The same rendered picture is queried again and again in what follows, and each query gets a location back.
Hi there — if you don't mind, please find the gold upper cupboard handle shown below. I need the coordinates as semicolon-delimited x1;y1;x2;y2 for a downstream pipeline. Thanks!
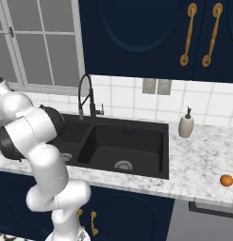
201;2;224;68
179;2;198;67

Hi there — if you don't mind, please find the beige soap dispenser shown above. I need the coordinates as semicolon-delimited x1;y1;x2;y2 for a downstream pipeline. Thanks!
177;105;195;139

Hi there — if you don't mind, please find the grey wall outlet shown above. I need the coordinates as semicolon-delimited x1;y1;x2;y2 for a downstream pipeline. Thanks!
141;77;158;95
157;78;173;96

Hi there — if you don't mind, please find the navy lower cupboard door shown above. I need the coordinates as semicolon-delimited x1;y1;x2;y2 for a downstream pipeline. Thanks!
79;185;176;241
0;169;92;241

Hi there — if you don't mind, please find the navy cupboard door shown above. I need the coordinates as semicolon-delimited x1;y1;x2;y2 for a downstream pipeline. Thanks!
191;0;233;85
77;0;199;82
79;185;176;241
0;169;92;241

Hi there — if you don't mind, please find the gold cupboard handle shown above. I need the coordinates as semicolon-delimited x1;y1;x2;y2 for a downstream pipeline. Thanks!
201;2;224;68
76;209;87;231
90;210;99;237
179;2;198;67

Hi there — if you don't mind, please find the white framed window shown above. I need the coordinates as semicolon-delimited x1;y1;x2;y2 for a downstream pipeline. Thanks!
0;0;88;96

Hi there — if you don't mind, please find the navy upper cupboard door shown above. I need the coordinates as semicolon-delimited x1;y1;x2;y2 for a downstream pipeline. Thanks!
191;0;233;85
77;0;199;82

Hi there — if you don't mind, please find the orange tangerine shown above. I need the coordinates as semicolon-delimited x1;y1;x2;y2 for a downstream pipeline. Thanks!
219;173;233;188

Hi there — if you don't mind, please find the gold lower cupboard handle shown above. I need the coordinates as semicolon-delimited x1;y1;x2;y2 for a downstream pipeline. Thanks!
76;209;87;231
90;210;99;237

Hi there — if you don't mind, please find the grey dishwasher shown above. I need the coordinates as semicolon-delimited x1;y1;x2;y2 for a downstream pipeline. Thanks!
166;198;233;241

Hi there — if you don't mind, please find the dark dishwasher handle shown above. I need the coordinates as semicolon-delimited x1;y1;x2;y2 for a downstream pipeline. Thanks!
188;201;233;220

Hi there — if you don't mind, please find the black spring faucet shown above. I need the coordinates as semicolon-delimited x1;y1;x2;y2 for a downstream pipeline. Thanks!
77;73;106;121

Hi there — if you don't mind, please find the black double sink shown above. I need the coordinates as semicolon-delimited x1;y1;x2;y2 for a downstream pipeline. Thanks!
46;112;171;181

